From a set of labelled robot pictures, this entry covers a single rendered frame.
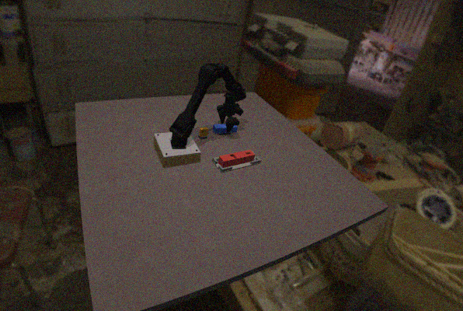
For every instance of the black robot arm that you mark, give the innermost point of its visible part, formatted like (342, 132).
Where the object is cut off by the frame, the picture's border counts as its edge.
(209, 73)

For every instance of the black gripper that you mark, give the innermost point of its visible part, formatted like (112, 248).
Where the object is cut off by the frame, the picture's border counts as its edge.
(227, 110)

